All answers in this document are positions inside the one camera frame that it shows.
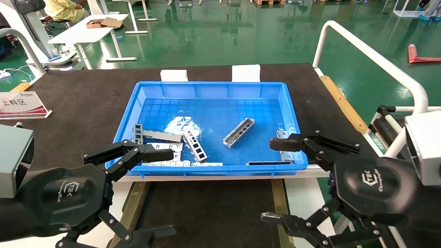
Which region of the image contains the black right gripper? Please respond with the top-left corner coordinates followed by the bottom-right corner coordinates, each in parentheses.
top-left (260, 131), bottom-right (441, 248)

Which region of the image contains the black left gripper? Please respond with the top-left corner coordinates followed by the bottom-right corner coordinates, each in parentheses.
top-left (0, 139), bottom-right (177, 248)

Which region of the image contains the grey metal channel bracket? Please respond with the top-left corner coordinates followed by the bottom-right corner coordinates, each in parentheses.
top-left (142, 130), bottom-right (183, 143)
top-left (133, 123), bottom-right (144, 144)
top-left (223, 118), bottom-right (255, 149)
top-left (183, 131), bottom-right (208, 163)

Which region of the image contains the long wooden edge strip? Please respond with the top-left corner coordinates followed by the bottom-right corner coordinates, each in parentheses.
top-left (320, 75), bottom-right (369, 134)

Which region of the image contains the black table mat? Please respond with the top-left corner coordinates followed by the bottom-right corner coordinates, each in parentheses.
top-left (0, 63), bottom-right (379, 174)

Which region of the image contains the white foam block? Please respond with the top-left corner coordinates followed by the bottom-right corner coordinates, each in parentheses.
top-left (160, 70), bottom-right (189, 82)
top-left (232, 64), bottom-right (261, 83)

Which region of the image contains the blue plastic bin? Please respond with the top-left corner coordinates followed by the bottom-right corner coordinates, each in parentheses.
top-left (105, 81), bottom-right (308, 178)

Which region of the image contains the acrylic sign with red print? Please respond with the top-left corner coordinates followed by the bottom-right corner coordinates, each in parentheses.
top-left (0, 91), bottom-right (52, 120)

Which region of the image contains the short wooden edge strip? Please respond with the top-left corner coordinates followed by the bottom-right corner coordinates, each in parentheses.
top-left (10, 82), bottom-right (31, 93)

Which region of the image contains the red object on floor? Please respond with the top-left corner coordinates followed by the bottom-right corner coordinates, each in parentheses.
top-left (408, 44), bottom-right (441, 64)

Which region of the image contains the white background table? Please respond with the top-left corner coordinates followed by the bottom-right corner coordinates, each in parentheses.
top-left (48, 14), bottom-right (138, 70)

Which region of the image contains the open cardboard box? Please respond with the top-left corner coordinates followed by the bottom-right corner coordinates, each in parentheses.
top-left (85, 17), bottom-right (124, 29)

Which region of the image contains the white machine stand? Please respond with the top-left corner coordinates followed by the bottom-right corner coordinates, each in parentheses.
top-left (0, 0), bottom-right (84, 71)

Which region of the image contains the person in yellow coat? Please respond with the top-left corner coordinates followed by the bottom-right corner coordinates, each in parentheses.
top-left (44, 0), bottom-right (85, 23)

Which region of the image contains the person with blue shoe covers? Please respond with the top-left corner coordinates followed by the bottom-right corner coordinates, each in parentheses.
top-left (417, 0), bottom-right (441, 21)

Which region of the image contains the black metal frame bracket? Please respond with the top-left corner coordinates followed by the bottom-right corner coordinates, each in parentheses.
top-left (368, 105), bottom-right (408, 152)

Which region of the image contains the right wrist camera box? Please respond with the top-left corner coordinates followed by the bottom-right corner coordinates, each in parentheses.
top-left (404, 111), bottom-right (441, 186)

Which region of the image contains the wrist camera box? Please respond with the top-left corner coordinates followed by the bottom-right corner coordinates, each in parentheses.
top-left (0, 124), bottom-right (35, 199)
top-left (404, 111), bottom-right (441, 186)

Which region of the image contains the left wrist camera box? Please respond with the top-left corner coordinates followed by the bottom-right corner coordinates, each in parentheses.
top-left (0, 124), bottom-right (35, 199)

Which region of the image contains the white tubular guard rail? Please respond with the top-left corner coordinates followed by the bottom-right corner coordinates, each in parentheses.
top-left (312, 20), bottom-right (441, 159)

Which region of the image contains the grey tubular guard rail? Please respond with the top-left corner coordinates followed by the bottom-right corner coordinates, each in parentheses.
top-left (0, 28), bottom-right (47, 76)

